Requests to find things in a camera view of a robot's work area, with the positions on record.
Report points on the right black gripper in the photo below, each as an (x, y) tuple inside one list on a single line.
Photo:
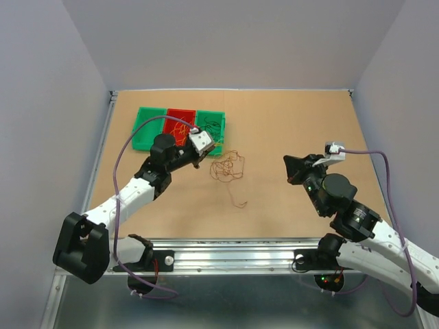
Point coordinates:
[(296, 166)]

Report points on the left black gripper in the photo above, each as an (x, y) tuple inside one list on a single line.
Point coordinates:
[(198, 159)]

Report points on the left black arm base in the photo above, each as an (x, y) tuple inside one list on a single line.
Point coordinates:
[(161, 261)]

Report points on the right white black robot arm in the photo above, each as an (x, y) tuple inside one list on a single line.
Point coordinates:
[(362, 240)]

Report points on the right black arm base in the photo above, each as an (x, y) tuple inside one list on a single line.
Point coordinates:
[(330, 255)]

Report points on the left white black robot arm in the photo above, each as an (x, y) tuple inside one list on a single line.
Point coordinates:
[(88, 245)]

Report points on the red plastic bin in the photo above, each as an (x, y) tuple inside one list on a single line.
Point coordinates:
[(177, 129)]

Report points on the far green plastic bin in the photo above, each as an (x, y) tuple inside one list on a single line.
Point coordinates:
[(214, 123)]

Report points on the green plastic bin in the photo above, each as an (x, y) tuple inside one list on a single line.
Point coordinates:
[(144, 139), (214, 123)]

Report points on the near green plastic bin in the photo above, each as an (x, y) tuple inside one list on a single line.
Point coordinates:
[(144, 139)]

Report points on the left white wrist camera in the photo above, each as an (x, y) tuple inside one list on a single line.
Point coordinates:
[(201, 141)]

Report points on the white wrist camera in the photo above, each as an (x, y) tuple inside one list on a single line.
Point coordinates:
[(201, 141), (334, 152)]

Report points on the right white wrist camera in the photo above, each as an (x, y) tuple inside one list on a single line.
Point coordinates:
[(334, 152)]

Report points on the aluminium frame rail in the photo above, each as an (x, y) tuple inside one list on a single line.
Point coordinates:
[(234, 242)]

